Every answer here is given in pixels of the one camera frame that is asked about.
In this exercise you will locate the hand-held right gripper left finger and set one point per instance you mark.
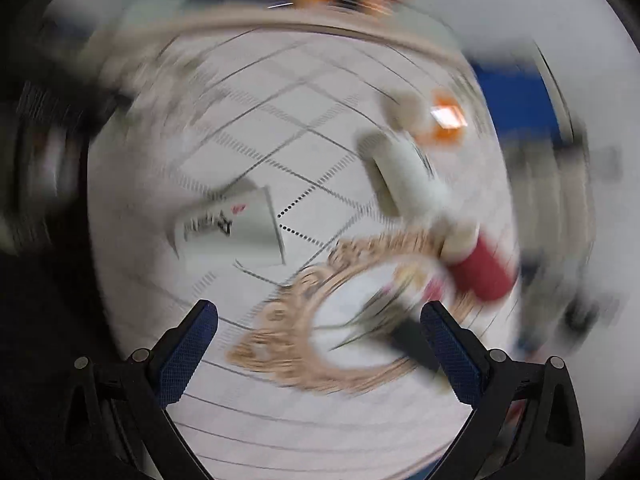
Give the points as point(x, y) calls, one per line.
point(186, 352)

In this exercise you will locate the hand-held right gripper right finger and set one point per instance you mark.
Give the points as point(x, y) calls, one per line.
point(452, 355)

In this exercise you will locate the red and white cup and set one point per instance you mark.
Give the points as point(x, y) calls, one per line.
point(480, 265)

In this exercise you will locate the dark object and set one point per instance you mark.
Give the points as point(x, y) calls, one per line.
point(405, 337)

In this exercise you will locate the white printed card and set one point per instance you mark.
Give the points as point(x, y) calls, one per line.
point(235, 225)

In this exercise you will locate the white cylinder roll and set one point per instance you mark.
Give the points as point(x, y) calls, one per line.
point(410, 175)

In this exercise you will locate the orange and white box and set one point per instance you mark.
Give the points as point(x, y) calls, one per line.
point(447, 117)

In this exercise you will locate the blue panel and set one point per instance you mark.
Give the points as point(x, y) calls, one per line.
point(515, 95)

